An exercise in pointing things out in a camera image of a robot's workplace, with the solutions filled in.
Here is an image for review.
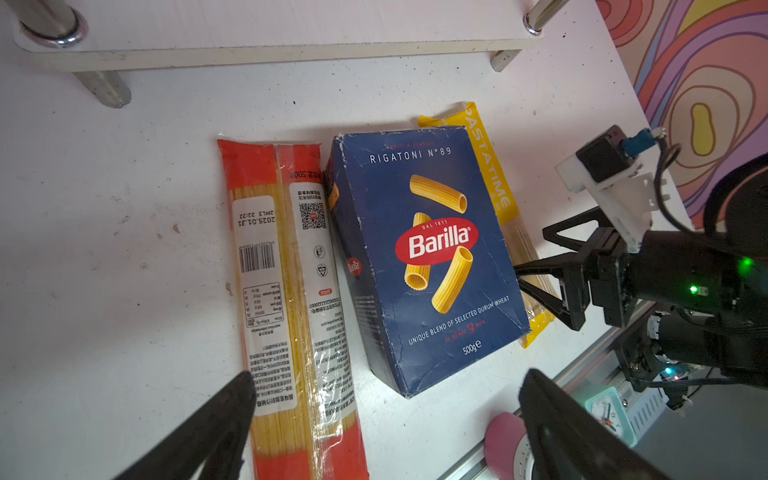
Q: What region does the white two-tier shelf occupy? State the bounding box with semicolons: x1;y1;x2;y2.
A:
1;1;562;109

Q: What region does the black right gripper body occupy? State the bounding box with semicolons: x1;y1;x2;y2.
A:
561;227;637;327

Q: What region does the teal alarm clock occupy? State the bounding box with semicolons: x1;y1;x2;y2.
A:
571;385;637;448

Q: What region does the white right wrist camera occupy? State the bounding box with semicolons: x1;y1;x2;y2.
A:
555;125;666;253

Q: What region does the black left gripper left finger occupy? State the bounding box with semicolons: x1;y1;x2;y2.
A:
118;371;257;479

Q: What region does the yellow Pastatime spaghetti bag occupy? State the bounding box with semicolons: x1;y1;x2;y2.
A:
418;102;556;349

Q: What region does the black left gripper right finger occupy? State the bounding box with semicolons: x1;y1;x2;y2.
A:
519;369;667;480

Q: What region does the blue Barilla rigatoni box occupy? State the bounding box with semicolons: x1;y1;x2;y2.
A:
325;126;530;398

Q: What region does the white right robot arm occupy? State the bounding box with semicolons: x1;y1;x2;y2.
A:
515;207;767;405

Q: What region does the red spaghetti bag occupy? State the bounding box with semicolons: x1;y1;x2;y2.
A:
218;139;369;479

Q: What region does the round black white speaker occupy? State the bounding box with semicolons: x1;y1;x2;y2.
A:
484;412;535;480

